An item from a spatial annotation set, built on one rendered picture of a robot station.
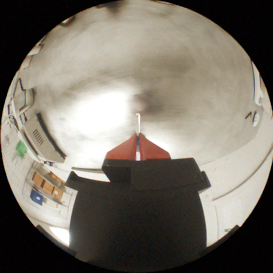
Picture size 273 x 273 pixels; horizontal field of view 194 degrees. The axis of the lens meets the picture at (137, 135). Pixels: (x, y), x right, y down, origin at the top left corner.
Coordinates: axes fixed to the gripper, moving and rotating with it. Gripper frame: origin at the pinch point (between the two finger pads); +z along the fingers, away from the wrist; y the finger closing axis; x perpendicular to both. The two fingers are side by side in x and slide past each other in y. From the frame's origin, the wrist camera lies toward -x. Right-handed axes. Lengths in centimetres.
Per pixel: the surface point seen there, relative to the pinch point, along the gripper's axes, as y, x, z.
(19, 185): 263, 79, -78
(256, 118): -56, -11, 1
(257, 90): -44.9, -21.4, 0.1
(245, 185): -116, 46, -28
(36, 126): 28.4, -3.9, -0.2
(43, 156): 27.9, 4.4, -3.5
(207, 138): -18.6, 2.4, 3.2
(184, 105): -8.1, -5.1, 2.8
